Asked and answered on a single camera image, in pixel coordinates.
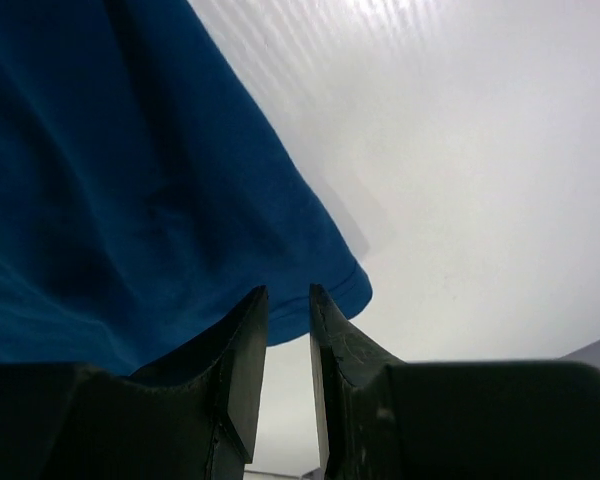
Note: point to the blue t shirt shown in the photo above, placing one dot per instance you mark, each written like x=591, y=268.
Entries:
x=143, y=193

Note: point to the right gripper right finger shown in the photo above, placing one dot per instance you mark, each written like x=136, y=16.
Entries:
x=380, y=417

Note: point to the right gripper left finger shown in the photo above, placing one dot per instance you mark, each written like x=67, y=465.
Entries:
x=191, y=414

